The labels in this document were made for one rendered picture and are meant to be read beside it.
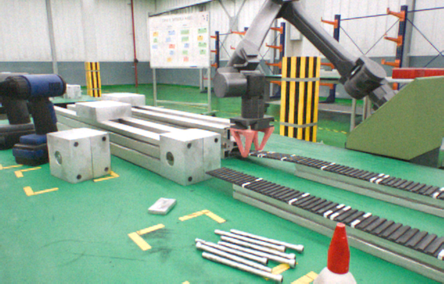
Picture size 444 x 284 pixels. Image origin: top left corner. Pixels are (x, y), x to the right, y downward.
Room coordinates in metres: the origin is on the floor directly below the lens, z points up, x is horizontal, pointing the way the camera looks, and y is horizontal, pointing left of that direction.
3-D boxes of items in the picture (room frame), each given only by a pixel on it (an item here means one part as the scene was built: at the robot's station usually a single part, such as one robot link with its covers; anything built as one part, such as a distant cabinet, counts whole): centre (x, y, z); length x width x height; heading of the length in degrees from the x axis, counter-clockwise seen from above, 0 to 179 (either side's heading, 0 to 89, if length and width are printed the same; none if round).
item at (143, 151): (1.05, 0.36, 0.82); 0.80 x 0.10 x 0.09; 42
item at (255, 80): (0.83, -0.08, 0.97); 0.07 x 0.06 x 0.07; 123
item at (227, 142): (1.17, 0.22, 0.82); 0.80 x 0.10 x 0.09; 42
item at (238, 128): (0.83, -0.07, 0.84); 0.07 x 0.07 x 0.09; 42
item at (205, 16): (6.81, 0.79, 0.97); 1.51 x 0.50 x 1.95; 57
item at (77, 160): (0.74, 0.31, 0.83); 0.11 x 0.10 x 0.10; 141
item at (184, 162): (0.72, 0.06, 0.83); 0.12 x 0.09 x 0.10; 132
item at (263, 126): (0.84, -0.09, 0.84); 0.07 x 0.07 x 0.09; 42
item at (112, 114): (1.05, 0.36, 0.87); 0.16 x 0.11 x 0.07; 42
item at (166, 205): (0.54, 0.10, 0.78); 0.05 x 0.03 x 0.01; 165
